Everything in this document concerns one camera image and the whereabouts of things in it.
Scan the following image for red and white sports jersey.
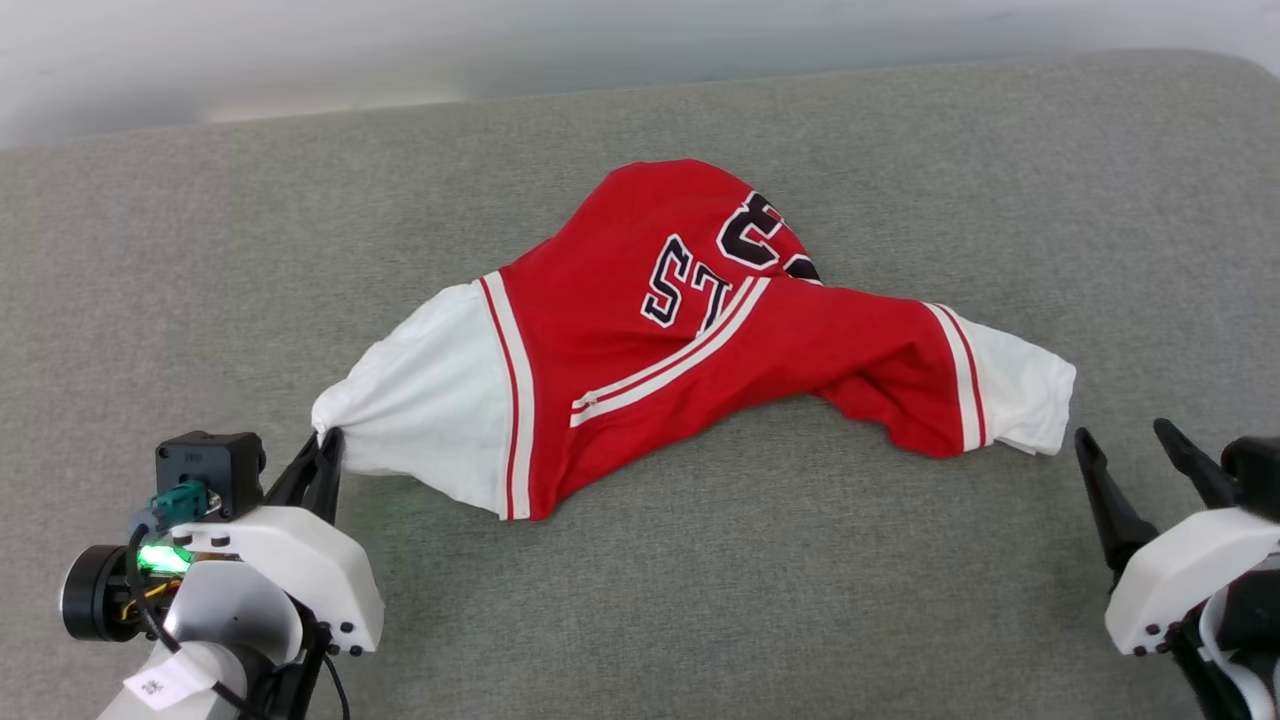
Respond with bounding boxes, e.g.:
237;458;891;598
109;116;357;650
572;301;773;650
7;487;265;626
312;158;1077;522

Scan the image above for thin black cable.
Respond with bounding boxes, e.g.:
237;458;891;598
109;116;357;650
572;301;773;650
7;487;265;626
125;522;251;720

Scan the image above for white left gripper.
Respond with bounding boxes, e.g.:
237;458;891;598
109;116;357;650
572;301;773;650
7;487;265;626
170;427;386;657

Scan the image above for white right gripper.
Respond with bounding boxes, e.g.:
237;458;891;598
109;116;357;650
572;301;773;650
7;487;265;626
1074;418;1280;657

